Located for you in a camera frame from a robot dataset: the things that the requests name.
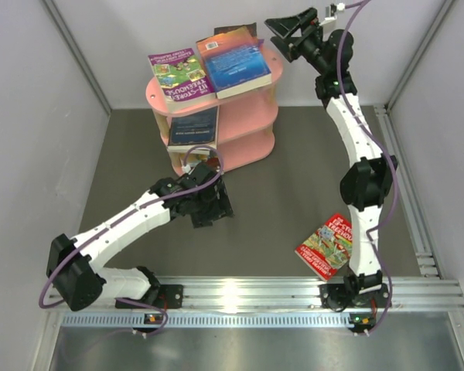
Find pink three-tier shelf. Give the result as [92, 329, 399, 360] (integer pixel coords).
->
[145, 46, 283, 172]

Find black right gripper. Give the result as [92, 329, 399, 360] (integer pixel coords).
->
[265, 8, 331, 76]

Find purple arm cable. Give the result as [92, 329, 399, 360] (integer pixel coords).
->
[336, 0, 400, 337]
[37, 145, 225, 337]

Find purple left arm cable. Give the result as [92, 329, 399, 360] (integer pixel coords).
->
[37, 145, 225, 337]

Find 169-storey treehouse book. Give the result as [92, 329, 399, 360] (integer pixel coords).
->
[167, 145, 217, 155]

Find dark blue paperback book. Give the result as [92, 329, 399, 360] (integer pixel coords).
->
[167, 107, 220, 152]

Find blue orange paperback book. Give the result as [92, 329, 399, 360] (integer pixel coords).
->
[196, 26, 272, 100]

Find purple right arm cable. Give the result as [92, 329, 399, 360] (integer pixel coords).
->
[336, 0, 400, 337]

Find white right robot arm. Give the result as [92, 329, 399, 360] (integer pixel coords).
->
[264, 4, 398, 311]

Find brown dark cover book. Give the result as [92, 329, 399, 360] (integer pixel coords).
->
[213, 22, 258, 39]

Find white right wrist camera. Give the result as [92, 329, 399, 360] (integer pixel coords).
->
[320, 2, 346, 26]

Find purple 117-storey treehouse book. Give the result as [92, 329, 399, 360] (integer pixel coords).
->
[148, 48, 216, 112]

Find yellow Brideshead Revisited book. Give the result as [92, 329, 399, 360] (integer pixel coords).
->
[179, 152, 220, 171]

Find red green treehouse book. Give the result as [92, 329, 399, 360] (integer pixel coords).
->
[295, 213, 352, 281]

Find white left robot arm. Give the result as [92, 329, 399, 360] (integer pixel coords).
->
[46, 162, 233, 311]

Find aluminium mounting rail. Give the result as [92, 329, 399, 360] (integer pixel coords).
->
[45, 277, 464, 331]

